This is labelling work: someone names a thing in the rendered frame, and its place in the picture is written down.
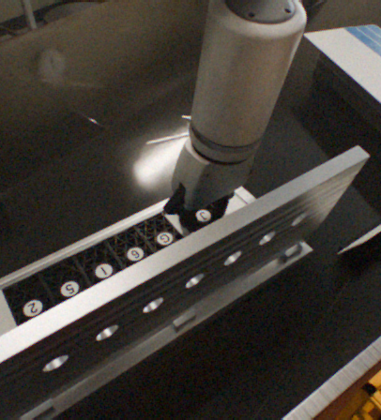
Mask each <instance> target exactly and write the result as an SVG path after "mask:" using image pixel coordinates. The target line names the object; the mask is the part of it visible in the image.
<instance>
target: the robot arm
mask: <svg viewBox="0 0 381 420"><path fill-rule="evenodd" d="M306 20H307V18H306V13H305V10H304V8H303V6H302V4H301V0H210V1H209V5H208V11H207V15H206V27H205V32H204V38H203V44H202V50H201V54H200V60H199V67H198V72H197V84H196V88H195V94H194V100H193V106H192V112H191V117H190V127H189V136H190V137H189V138H188V139H187V140H186V141H185V142H184V144H183V146H182V148H181V150H180V152H179V155H178V158H177V160H176V164H175V168H174V176H173V181H172V190H173V192H174V195H173V196H172V197H171V198H170V199H169V201H168V202H167V203H166V204H165V205H164V206H163V207H162V208H163V209H164V210H165V212H166V213H167V214H168V215H174V214H177V215H178V216H179V223H180V224H181V226H182V227H183V228H184V229H185V228H187V230H189V231H190V233H193V232H194V231H195V224H196V220H197V216H195V214H196V212H197V210H198V209H199V208H203V207H205V206H207V205H209V204H212V205H213V206H214V207H215V208H217V210H218V211H219V212H220V213H221V215H222V216H224V214H225V212H226V209H227V207H228V204H229V201H228V200H231V199H233V198H234V197H235V190H237V189H238V188H240V187H242V186H243V185H244V183H245V182H246V180H247V177H248V176H249V175H250V174H251V173H252V169H251V165H252V163H253V159H254V155H255V152H256V151H257V149H258V147H259V146H260V144H261V140H262V138H263V136H264V133H265V131H266V128H267V124H268V121H269V119H270V116H271V114H272V112H273V108H274V105H275V102H276V100H277V97H278V95H279V93H280V90H281V88H282V84H283V81H284V78H285V77H286V74H287V72H288V69H289V67H290V65H291V62H292V59H293V57H294V54H295V52H296V49H297V46H298V43H299V41H300V38H301V36H302V34H303V31H304V28H305V26H306Z"/></svg>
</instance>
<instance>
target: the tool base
mask: <svg viewBox="0 0 381 420"><path fill-rule="evenodd" d="M235 195H236V196H237V197H238V198H239V199H240V201H241V202H243V203H244V204H245V205H247V204H249V203H251V202H253V201H255V200H256V199H255V198H254V197H253V196H252V195H251V194H250V193H249V192H248V191H247V190H245V189H244V188H243V187H240V188H238V189H237V190H235ZM169 199H170V198H169ZM169 199H167V200H165V201H163V202H160V203H158V204H156V205H154V206H152V207H151V208H146V209H145V210H143V211H141V212H139V213H137V214H135V215H133V216H131V217H129V218H126V219H124V220H122V221H120V222H118V223H116V224H115V225H113V226H111V227H109V228H107V229H105V230H103V231H99V232H96V233H94V234H92V235H90V236H88V237H86V238H85V239H83V240H80V241H78V242H76V243H75V244H73V245H71V246H69V247H66V248H64V249H62V250H59V251H57V252H55V253H54V254H52V255H50V256H46V257H45V258H43V259H41V260H39V261H36V262H33V263H31V264H29V265H27V266H26V267H24V268H22V269H20V270H18V271H16V272H13V273H11V274H9V275H8V276H6V277H3V278H1V279H0V286H1V285H3V284H5V283H7V282H8V281H10V280H12V279H14V278H16V277H18V276H20V275H22V274H24V273H26V272H29V271H31V270H33V269H35V268H37V267H39V266H41V265H43V264H44V263H46V262H48V261H50V260H52V259H54V258H56V257H58V256H61V255H65V254H67V253H69V252H71V251H72V250H74V249H76V248H78V247H80V246H82V245H84V244H86V243H88V242H90V241H93V240H95V239H97V238H99V237H101V236H103V235H104V234H105V233H108V232H110V231H112V230H116V229H118V228H120V227H122V226H125V225H127V224H129V223H130V222H132V221H133V220H135V219H137V218H140V217H142V216H144V215H146V214H148V213H150V212H151V211H154V210H156V209H158V208H162V207H163V206H164V205H165V204H166V203H167V202H168V201H169ZM311 255H312V249H311V248H310V247H309V246H307V245H306V244H305V243H304V242H303V243H301V242H300V243H298V244H296V245H295V246H294V247H292V248H290V249H289V250H287V251H286V253H285V254H282V255H281V256H280V257H279V258H277V259H276V260H274V261H272V262H270V263H269V264H267V265H266V266H265V267H263V268H262V269H260V270H259V271H258V272H256V273H255V274H253V275H252V276H248V277H246V278H245V279H243V280H242V281H241V282H239V283H238V284H237V285H235V286H234V287H232V288H231V289H229V290H228V291H226V292H222V293H221V294H219V296H217V297H215V298H212V299H211V300H209V301H207V302H206V303H204V304H203V305H201V306H199V307H198V308H197V309H195V308H194V309H192V310H191V311H189V312H188V313H186V314H184V315H183V316H181V317H180V318H178V319H176V320H175V321H173V323H172V324H171V325H169V326H168V327H166V328H164V329H163V330H161V331H160V332H158V333H157V334H156V335H154V336H153V337H150V338H149V339H148V340H147V341H145V342H144V343H142V344H140V345H139V346H137V348H135V349H134V350H132V351H131V352H128V353H127V354H125V355H124V356H121V357H120V358H118V359H117V360H115V361H113V362H112V363H111V364H110V365H108V366H106V367H104V368H103V369H101V370H100V371H98V372H96V373H95V374H93V375H92V376H89V377H88V378H86V379H85V380H83V381H81V382H79V383H78V384H76V385H74V386H73V387H71V388H70V389H69V390H67V391H66V392H64V393H63V394H61V395H59V396H58V397H56V398H54V399H52V398H51V399H49V400H48V401H46V402H44V403H43V404H41V405H40V406H38V407H36V408H35V409H33V410H31V411H29V412H27V413H25V414H24V415H22V416H21V417H20V418H21V419H20V420H63V419H65V418H66V417H68V416H69V415H71V414H72V413H74V412H76V411H77V410H79V409H80V408H82V407H83V406H84V405H85V404H86V403H88V402H89V401H91V400H92V399H94V398H96V397H97V396H99V395H102V394H103V393H105V392H107V391H108V390H110V389H111V388H113V387H114V386H116V385H117V384H118V383H120V382H121V381H123V380H124V379H126V378H128V376H130V375H131V374H133V373H134V372H136V371H137V370H139V369H140V368H142V367H144V366H145V365H146V364H147V363H149V362H151V361H152V360H154V359H155V358H157V357H158V356H160V355H161V354H163V353H166V352H168V351H169V350H171V349H172V348H173V347H174V346H175V345H177V344H178V343H180V342H181V341H183V340H184V339H186V338H188V337H189V336H191V335H193V334H194V333H196V331H198V330H199V329H201V328H202V327H204V326H205V325H207V324H210V323H212V322H213V321H215V320H217V319H218V318H219V317H220V316H221V315H222V314H224V313H225V312H227V311H228V310H230V309H231V308H233V307H235V306H237V305H238V304H240V303H241V302H243V301H244V300H246V299H248V298H249V297H251V296H252V295H254V294H255V293H258V292H259V291H261V290H262V289H264V288H265V287H266V286H267V285H268V284H269V283H271V282H272V281H274V280H275V279H277V278H281V277H282V276H284V275H285V274H287V273H288V272H290V271H291V270H293V269H294V268H296V266H298V265H299V264H301V263H303V262H305V261H306V260H308V259H309V258H310V257H311Z"/></svg>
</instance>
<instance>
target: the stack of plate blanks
mask: <svg viewBox="0 0 381 420"><path fill-rule="evenodd" d="M365 26H367V27H368V28H369V29H371V30H372V31H374V32H375V33H376V34H377V35H378V36H380V37H381V28H379V27H378V26H376V25H375V24H370V25H365ZM314 70H315V71H316V72H317V73H318V74H319V75H320V76H321V77H322V78H323V79H324V80H325V81H326V82H327V83H328V84H329V85H330V86H331V87H332V88H333V89H334V90H336V91H337V92H338V93H339V94H340V95H341V96H342V97H343V98H344V99H345V100H346V101H347V102H348V103H349V104H350V105H351V106H352V107H353V108H354V109H355V110H356V111H357V112H358V113H359V114H360V115H361V116H362V117H364V118H365V119H366V120H367V121H368V122H370V123H371V124H372V125H373V126H374V127H375V129H376V130H377V131H378V132H379V133H380V134H381V102H380V101H379V100H377V99H376V98H375V97H374V96H373V95H372V94H371V93H369V92H368V91H366V90H365V89H364V88H363V87H362V86H360V85H359V84H358V83H357V82H356V81H355V80H353V79H352V78H351V77H350V76H349V75H348V73H347V72H345V71H344V70H343V69H342V68H341V67H340V66H339V65H336V64H335V63H334V62H333V61H332V60H331V59H329V58H328V57H327V56H326V55H325V54H324V53H323V52H321V51H320V52H319V56H318V58H317V60H316V65H315V69H314Z"/></svg>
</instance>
